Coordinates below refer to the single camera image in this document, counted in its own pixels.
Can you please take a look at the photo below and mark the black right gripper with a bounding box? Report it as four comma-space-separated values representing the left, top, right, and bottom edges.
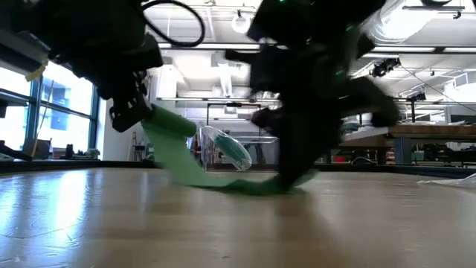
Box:
225, 36, 401, 191

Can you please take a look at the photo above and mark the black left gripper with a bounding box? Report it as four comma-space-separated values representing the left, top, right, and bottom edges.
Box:
70, 33, 164, 134

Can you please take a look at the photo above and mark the light green elastic bandage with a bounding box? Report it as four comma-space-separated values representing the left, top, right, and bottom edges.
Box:
140, 103, 321, 197

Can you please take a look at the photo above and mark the large window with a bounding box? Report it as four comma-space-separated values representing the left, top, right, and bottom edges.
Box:
0, 59, 101, 161

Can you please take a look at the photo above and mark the cardboard box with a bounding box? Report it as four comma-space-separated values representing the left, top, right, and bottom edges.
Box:
20, 137, 52, 161

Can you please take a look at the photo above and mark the black pipe rig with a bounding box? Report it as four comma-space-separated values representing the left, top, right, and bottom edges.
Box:
407, 91, 428, 124

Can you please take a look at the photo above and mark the wooden workbench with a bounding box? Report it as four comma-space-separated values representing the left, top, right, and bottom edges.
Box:
341, 124, 476, 167

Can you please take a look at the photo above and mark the black ceiling track fixture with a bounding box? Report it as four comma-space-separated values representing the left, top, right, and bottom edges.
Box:
403, 0, 466, 19

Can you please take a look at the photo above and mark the black metal table frame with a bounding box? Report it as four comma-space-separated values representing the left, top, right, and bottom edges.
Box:
0, 159, 476, 179

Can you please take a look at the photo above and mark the long ceiling light rail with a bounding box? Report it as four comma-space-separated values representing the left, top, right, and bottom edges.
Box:
158, 42, 476, 54

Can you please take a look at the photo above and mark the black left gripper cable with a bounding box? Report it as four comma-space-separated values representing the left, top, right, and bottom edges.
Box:
142, 0, 207, 48

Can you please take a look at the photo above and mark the black ceiling camera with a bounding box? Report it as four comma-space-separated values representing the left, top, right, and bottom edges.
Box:
370, 57, 402, 79

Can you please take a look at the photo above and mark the silver ceiling air duct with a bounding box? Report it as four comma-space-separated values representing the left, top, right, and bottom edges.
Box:
349, 0, 442, 77

